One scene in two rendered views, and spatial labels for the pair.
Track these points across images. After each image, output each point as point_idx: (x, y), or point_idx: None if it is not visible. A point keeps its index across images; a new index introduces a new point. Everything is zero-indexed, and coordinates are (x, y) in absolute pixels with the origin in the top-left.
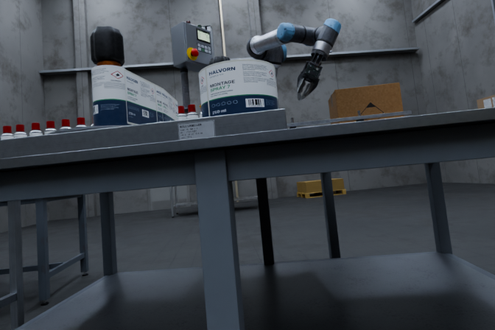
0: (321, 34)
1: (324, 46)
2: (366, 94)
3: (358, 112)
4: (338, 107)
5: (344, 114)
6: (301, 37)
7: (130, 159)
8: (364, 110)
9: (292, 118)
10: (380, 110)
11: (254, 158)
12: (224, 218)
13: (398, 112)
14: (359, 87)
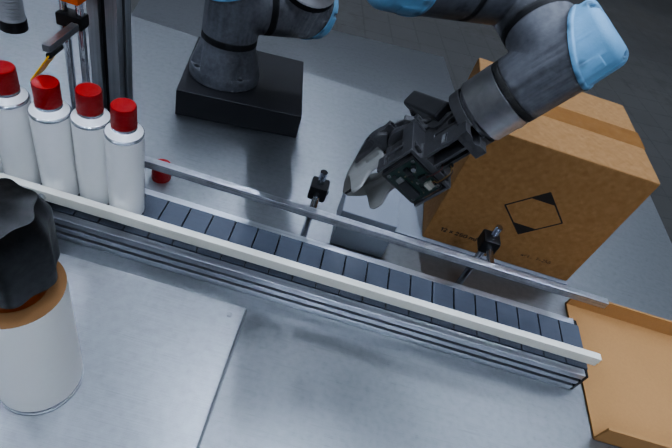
0: (523, 73)
1: (503, 122)
2: (555, 173)
3: (495, 230)
4: (465, 169)
5: (469, 188)
6: (453, 18)
7: None
8: (523, 202)
9: (322, 176)
10: (559, 215)
11: None
12: None
13: (577, 295)
14: (552, 149)
